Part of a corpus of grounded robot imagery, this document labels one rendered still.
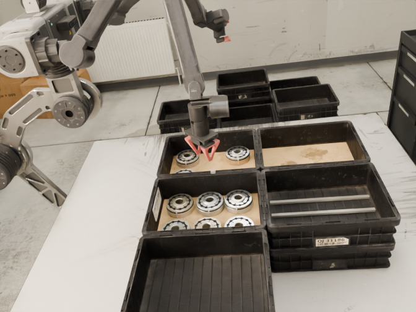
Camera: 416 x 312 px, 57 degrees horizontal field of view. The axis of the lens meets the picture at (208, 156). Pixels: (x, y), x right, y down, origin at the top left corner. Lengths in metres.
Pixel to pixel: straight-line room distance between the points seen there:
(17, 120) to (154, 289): 1.04
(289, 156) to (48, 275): 1.06
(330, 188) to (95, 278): 0.93
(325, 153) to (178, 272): 0.81
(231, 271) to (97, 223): 0.71
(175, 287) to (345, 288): 0.54
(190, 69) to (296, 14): 3.32
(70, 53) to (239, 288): 0.87
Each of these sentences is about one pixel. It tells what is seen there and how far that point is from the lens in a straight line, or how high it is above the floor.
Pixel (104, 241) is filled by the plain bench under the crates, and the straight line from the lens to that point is 1.63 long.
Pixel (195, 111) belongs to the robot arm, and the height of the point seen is 1.25.
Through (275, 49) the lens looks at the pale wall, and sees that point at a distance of 4.50.
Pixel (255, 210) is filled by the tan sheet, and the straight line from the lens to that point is 1.41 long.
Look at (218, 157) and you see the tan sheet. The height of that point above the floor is 0.83.
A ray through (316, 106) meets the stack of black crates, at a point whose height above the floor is 0.58.
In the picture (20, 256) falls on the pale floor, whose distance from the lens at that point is 2.87.
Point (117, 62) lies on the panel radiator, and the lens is 4.53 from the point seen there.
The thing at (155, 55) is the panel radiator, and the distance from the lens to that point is 4.41.
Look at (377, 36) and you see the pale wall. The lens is 4.75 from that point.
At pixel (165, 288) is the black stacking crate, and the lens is 1.23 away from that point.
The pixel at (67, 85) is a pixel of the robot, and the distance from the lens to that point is 1.65.
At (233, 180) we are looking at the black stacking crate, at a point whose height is 0.90.
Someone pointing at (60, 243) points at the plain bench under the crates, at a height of 0.70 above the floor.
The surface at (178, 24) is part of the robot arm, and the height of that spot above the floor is 1.49.
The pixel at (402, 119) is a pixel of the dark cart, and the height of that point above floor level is 0.34.
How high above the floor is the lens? 1.79
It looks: 34 degrees down
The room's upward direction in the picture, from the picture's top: 9 degrees counter-clockwise
